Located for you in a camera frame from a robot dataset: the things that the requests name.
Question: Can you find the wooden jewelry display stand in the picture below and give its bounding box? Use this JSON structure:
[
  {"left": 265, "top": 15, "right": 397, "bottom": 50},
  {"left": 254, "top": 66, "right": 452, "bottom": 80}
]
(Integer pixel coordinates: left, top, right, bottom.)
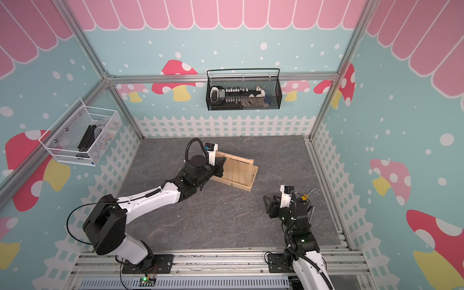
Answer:
[{"left": 211, "top": 151, "right": 259, "bottom": 192}]

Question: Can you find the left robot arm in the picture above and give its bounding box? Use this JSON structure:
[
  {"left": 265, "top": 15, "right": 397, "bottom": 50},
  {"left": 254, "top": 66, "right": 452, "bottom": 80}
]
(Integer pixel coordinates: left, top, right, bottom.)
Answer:
[{"left": 82, "top": 138, "right": 226, "bottom": 275}]

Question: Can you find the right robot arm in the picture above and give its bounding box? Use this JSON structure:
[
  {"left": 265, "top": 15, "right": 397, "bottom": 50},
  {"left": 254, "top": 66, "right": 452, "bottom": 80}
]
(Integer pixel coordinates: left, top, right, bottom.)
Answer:
[{"left": 263, "top": 185, "right": 334, "bottom": 290}]

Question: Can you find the black box in white basket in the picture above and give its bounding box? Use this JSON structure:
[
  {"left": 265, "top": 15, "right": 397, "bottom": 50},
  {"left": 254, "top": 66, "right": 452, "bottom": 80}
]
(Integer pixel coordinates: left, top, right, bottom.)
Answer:
[{"left": 77, "top": 125, "right": 97, "bottom": 152}]

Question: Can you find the green lit circuit board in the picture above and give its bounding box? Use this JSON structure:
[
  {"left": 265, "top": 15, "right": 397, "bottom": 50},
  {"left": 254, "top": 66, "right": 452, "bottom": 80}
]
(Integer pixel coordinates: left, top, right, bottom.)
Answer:
[{"left": 138, "top": 276, "right": 157, "bottom": 287}]

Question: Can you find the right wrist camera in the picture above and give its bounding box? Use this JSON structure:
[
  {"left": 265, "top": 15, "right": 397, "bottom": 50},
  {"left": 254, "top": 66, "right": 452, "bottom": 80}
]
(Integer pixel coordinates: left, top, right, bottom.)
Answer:
[{"left": 280, "top": 185, "right": 294, "bottom": 209}]

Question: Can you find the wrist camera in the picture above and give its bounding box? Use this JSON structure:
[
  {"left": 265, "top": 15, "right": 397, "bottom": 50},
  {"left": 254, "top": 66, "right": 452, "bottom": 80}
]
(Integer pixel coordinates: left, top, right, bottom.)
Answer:
[
  {"left": 280, "top": 185, "right": 294, "bottom": 209},
  {"left": 204, "top": 143, "right": 218, "bottom": 166}
]

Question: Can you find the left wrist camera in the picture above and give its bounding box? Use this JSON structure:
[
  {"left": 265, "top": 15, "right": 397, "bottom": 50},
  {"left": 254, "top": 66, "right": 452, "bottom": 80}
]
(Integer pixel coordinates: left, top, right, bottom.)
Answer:
[{"left": 204, "top": 143, "right": 218, "bottom": 166}]

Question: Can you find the yellow handled screwdriver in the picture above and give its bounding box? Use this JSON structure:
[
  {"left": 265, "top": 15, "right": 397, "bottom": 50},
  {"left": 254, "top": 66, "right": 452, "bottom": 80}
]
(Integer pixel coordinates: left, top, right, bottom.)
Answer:
[{"left": 301, "top": 188, "right": 315, "bottom": 201}]

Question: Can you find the black wire mesh basket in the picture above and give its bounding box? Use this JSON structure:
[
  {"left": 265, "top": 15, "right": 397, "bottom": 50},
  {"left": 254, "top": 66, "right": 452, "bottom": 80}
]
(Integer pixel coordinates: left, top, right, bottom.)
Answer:
[{"left": 205, "top": 68, "right": 282, "bottom": 111}]

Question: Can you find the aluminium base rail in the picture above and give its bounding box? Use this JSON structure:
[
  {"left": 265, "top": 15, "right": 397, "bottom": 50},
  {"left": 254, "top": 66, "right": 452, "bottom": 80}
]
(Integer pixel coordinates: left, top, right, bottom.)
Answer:
[{"left": 65, "top": 248, "right": 370, "bottom": 290}]

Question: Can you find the white wire mesh basket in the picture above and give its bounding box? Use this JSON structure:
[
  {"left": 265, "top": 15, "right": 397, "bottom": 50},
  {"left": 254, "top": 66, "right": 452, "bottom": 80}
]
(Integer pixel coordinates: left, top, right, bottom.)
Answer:
[{"left": 39, "top": 99, "right": 123, "bottom": 166}]

